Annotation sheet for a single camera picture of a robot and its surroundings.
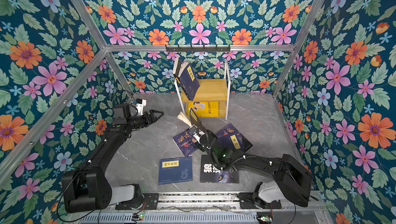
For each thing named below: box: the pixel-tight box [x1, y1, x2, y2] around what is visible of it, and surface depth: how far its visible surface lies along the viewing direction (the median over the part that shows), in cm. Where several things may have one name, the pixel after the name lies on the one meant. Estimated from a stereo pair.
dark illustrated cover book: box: [172, 126, 200, 157], surface depth 93 cm
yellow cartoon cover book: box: [187, 101, 220, 118], surface depth 106 cm
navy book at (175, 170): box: [158, 156, 193, 186], surface depth 84 cm
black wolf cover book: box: [200, 154, 240, 184], surface depth 82 cm
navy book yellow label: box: [175, 62, 201, 102], surface depth 85 cm
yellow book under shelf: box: [187, 110, 220, 118], surface depth 103 cm
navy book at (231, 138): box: [215, 127, 254, 153], surface depth 95 cm
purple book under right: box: [215, 122, 245, 140], surface depth 99 cm
